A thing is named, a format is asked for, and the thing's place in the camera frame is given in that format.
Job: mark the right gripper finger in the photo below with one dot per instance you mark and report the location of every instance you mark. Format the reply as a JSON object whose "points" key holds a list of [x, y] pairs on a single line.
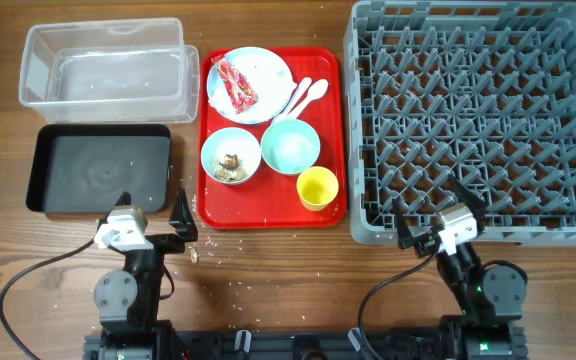
{"points": [[475, 204], [405, 237]]}

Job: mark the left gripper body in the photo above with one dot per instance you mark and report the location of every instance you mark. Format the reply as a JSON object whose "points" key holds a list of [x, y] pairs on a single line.
{"points": [[166, 243]]}

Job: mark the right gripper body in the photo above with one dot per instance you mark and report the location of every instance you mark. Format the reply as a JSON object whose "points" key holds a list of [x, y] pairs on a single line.
{"points": [[425, 244]]}

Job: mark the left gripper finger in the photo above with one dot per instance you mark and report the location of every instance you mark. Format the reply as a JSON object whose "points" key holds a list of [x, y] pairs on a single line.
{"points": [[181, 218], [123, 200]]}

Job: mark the food scraps and rice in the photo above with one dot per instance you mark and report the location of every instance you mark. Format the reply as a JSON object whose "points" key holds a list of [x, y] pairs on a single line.
{"points": [[228, 168]]}

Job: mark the light blue bowl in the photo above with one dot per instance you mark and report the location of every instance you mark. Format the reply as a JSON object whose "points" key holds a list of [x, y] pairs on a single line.
{"points": [[232, 140]]}

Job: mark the yellow plastic cup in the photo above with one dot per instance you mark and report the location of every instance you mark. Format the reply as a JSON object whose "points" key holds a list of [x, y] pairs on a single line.
{"points": [[317, 187]]}

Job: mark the mint green bowl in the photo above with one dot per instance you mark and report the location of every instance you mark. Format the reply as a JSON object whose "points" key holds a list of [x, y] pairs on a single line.
{"points": [[290, 146]]}

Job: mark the red snack wrapper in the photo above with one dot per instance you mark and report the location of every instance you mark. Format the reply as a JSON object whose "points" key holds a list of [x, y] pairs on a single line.
{"points": [[238, 88]]}

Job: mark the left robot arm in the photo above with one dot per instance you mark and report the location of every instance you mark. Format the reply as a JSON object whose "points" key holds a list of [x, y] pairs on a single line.
{"points": [[128, 299]]}

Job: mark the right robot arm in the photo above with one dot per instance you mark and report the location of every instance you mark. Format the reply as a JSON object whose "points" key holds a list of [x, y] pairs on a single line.
{"points": [[490, 295]]}

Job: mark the grey dishwasher rack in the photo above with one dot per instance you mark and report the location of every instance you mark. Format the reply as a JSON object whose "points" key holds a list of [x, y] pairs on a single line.
{"points": [[481, 92]]}

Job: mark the nut scrap on table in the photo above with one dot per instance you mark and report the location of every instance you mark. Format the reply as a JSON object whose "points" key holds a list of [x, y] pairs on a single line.
{"points": [[194, 256]]}

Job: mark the black plastic tray bin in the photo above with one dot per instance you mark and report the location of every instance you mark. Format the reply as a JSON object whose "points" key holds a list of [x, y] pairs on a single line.
{"points": [[85, 168]]}

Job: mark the red serving tray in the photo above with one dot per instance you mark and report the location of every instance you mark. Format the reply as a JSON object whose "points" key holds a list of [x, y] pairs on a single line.
{"points": [[269, 199]]}

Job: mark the clear plastic bin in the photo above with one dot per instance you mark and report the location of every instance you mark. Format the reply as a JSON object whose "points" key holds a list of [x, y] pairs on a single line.
{"points": [[111, 71]]}

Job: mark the light blue plate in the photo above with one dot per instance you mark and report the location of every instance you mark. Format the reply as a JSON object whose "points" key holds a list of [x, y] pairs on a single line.
{"points": [[267, 74]]}

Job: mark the white plastic spoon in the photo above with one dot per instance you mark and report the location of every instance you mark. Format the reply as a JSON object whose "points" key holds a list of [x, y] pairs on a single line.
{"points": [[316, 91]]}

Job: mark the white plastic fork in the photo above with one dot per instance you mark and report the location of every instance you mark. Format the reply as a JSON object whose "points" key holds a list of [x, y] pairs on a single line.
{"points": [[299, 91]]}

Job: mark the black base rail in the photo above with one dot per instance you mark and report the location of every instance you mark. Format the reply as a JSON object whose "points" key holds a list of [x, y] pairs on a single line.
{"points": [[308, 345]]}

